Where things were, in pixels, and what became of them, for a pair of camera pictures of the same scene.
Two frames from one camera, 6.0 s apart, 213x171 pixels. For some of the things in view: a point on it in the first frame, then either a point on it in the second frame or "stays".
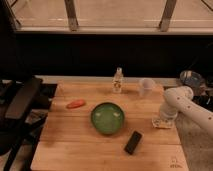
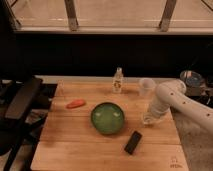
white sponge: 163,123 -> 148,117
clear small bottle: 117,81 stays
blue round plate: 192,78 stays
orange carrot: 76,104 stays
